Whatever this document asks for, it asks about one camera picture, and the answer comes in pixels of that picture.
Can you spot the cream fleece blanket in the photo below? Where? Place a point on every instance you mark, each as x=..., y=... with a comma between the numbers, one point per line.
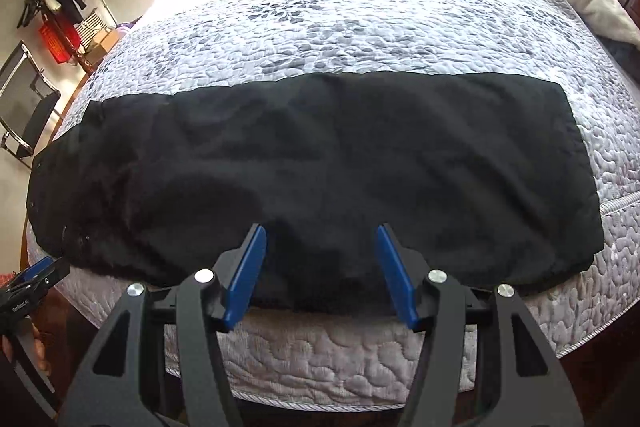
x=600, y=7

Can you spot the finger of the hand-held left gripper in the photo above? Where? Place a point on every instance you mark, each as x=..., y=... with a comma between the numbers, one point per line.
x=42, y=271

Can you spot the black pants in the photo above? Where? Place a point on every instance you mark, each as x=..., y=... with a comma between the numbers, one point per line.
x=325, y=167

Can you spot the cardboard box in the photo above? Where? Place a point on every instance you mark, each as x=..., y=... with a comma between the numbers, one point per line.
x=100, y=47

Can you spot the red plastic basket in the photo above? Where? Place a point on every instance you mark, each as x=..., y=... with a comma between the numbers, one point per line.
x=59, y=42

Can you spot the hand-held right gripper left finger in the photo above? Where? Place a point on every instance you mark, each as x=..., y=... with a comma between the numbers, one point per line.
x=245, y=277

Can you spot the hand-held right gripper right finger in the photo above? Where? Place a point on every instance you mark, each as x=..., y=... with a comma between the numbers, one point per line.
x=395, y=277

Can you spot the person's left hand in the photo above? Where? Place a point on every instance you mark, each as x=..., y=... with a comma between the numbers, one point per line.
x=40, y=352

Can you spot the grey patterned quilt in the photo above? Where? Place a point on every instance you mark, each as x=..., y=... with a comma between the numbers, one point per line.
x=350, y=27

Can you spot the black mesh chair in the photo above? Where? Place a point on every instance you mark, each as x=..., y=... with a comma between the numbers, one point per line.
x=25, y=107

